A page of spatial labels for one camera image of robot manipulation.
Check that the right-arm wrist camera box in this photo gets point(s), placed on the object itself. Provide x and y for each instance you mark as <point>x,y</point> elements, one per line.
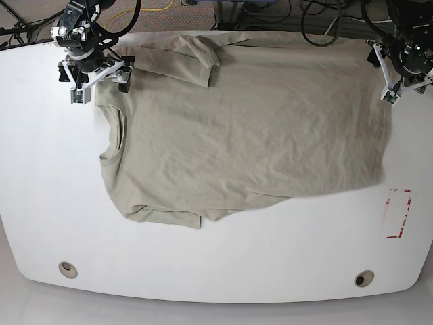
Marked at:
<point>80,96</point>

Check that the beige T-shirt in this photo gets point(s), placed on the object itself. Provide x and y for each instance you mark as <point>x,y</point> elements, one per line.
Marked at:
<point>217,124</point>

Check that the left table cable grommet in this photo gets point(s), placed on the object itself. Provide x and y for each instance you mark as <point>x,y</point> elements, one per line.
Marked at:
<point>68,270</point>

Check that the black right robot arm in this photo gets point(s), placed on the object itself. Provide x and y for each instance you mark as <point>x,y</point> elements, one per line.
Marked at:
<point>77,30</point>

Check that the table cable grommet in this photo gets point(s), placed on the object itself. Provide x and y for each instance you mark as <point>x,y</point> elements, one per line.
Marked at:
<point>68,270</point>
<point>364,279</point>

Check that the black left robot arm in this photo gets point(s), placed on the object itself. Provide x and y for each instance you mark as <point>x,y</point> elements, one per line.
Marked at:
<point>412,21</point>

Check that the left-arm wrist camera box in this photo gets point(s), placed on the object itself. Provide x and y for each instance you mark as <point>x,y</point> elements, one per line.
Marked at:
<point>390,96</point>

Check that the right table cable grommet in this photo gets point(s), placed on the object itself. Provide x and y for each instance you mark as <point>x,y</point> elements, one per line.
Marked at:
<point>364,279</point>

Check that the right-arm gripper body white bracket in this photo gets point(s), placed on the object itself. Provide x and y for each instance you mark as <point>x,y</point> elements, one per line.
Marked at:
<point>82,65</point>

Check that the black tripod legs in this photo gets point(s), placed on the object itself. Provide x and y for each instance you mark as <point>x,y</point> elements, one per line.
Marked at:
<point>30,19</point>

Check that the red tape rectangle marker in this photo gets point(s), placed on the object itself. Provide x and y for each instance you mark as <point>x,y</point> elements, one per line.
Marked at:
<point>396,212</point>

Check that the left-arm gripper body white bracket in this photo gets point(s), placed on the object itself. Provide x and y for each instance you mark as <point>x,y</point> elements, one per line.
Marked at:
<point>405,66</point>

